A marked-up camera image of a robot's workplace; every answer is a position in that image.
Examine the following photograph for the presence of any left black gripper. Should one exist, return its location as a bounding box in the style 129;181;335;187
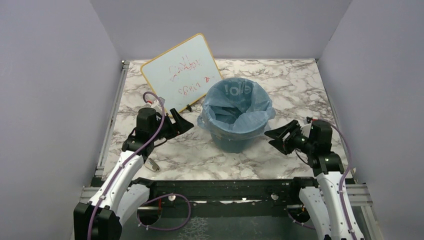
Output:
150;108;194;141

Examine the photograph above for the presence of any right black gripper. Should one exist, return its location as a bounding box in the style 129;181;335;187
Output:
264;119;315;155

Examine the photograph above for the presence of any teal plastic trash bin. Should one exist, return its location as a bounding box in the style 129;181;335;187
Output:
210;124;268;154

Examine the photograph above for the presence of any blue plastic trash bag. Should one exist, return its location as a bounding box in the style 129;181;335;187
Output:
197;77;276;140

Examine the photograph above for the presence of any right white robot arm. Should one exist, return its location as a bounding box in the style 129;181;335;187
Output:
264;118;365;240

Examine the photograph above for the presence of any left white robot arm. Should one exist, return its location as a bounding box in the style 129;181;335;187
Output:
73;107;194;240

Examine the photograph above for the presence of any small grey eraser block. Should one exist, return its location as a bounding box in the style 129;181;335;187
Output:
144;158;160;172

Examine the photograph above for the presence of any yellow framed whiteboard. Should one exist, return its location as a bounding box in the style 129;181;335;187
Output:
140;33;223;113

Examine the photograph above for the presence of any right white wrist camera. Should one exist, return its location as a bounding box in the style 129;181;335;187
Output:
300;116;314;137

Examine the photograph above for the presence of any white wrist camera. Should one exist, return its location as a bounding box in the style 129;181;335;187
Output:
146;95;166;115
300;116;314;137

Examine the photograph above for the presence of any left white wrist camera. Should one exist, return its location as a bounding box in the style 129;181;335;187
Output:
146;95;166;115

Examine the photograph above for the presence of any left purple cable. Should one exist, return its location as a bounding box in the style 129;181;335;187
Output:
86;91;167;240

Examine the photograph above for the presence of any purple cable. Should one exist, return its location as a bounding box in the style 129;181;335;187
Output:
311;119;359;240
86;91;167;240

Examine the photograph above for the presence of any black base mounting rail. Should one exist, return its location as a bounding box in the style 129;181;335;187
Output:
128;177;311;228

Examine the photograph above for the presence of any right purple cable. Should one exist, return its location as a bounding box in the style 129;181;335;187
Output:
311;119;359;240

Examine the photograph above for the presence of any aluminium table frame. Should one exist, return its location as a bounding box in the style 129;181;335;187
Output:
79;60;131;202

